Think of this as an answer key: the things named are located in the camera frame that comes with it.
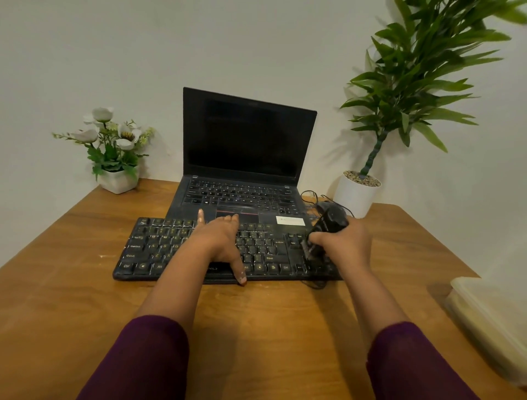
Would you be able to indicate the round white plant pot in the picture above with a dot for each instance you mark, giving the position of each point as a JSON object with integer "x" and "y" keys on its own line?
{"x": 354, "y": 197}

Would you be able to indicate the person's right hand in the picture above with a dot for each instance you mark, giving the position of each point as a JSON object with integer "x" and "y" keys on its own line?
{"x": 348, "y": 247}

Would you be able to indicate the small white flower pot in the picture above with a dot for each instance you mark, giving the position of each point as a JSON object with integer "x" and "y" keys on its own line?
{"x": 117, "y": 182}

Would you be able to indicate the person's left thumb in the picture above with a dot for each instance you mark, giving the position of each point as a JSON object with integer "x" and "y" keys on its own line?
{"x": 239, "y": 270}

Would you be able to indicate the black computer keyboard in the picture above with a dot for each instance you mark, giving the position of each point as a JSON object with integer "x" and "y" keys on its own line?
{"x": 152, "y": 251}

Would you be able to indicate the person's left forearm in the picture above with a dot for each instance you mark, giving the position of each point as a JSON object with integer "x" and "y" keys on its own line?
{"x": 164, "y": 313}

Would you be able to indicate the tall green leafy plant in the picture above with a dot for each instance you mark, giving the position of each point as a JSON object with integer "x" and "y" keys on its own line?
{"x": 407, "y": 74}

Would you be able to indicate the person's right forearm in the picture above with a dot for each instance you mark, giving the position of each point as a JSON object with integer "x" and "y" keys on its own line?
{"x": 387, "y": 325}

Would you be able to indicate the person's left little finger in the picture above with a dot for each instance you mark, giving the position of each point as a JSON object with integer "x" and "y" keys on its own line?
{"x": 201, "y": 217}

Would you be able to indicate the black computer mouse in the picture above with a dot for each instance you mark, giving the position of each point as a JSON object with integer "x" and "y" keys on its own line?
{"x": 331, "y": 220}

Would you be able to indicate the black laptop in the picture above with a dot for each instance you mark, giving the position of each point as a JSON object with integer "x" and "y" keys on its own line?
{"x": 247, "y": 140}

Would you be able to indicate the clear plastic container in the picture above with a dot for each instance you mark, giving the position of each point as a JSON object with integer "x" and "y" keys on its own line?
{"x": 490, "y": 317}

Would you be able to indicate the layer of small pebbles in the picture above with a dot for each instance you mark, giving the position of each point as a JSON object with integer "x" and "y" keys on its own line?
{"x": 362, "y": 179}

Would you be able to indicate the white artificial flowers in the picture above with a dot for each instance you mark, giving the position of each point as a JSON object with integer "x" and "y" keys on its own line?
{"x": 111, "y": 140}

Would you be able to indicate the person's left hand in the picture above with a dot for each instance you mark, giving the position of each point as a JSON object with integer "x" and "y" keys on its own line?
{"x": 214, "y": 241}

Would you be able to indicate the person's right thumb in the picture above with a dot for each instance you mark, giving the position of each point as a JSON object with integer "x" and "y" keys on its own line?
{"x": 318, "y": 237}

